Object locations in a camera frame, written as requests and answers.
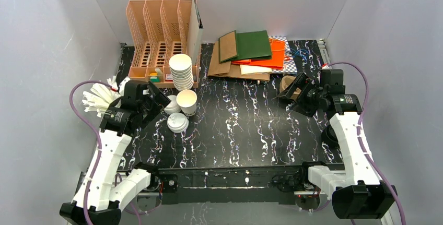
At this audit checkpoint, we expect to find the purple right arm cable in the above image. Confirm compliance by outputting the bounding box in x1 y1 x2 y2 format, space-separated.
321 61 407 225

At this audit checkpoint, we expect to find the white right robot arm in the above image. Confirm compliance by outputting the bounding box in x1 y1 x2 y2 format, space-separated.
278 69 397 224

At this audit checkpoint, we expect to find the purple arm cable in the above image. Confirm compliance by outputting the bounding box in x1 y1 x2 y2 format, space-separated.
321 61 407 225
69 80 143 225

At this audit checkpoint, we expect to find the white cup lid stack front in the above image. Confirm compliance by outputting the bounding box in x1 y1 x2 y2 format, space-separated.
167 113 189 133

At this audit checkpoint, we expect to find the orange paper bag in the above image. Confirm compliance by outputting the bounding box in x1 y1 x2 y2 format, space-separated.
231 38 286 70

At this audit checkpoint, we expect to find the single white paper cup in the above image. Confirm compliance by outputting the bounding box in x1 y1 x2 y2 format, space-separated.
176 89 197 116

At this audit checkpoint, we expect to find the green paper bag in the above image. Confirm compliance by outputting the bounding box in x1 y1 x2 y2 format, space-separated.
218 30 272 63

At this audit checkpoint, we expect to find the peach plastic file organizer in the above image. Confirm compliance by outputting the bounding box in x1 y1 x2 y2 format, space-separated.
126 0 203 88

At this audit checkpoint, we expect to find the stack of white paper cups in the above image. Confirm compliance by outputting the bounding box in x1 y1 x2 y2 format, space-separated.
169 54 194 91

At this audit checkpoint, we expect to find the white cup lid stack back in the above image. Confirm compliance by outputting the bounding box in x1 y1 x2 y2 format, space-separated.
164 95 181 115

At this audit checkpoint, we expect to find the brown kraft paper bag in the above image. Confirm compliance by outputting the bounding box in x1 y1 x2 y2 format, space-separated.
207 41 270 81

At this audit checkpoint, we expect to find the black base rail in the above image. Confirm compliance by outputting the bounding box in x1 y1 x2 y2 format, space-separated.
156 165 314 205

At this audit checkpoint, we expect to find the stack of black cup lids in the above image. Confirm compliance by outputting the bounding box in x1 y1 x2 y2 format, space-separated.
321 125 340 149

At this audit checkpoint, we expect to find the stack of pulp cup carriers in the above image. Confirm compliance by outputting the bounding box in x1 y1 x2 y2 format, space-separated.
279 75 301 100

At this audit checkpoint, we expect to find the white cream paper bag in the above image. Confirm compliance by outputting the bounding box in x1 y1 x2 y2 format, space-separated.
240 64 272 75

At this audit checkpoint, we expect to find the bundle of white wrapped straws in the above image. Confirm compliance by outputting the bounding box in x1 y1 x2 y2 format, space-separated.
82 76 121 117

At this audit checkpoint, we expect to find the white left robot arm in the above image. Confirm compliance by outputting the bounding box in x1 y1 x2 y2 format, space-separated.
59 80 171 224

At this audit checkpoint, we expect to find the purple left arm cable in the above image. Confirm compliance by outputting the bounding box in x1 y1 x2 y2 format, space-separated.
69 80 143 225

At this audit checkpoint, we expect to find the white cup lid stack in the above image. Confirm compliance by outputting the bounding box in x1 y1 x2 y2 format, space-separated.
167 113 189 133
164 95 181 115

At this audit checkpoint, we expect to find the checkered blue white bag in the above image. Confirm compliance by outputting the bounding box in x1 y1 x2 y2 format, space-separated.
269 36 297 74

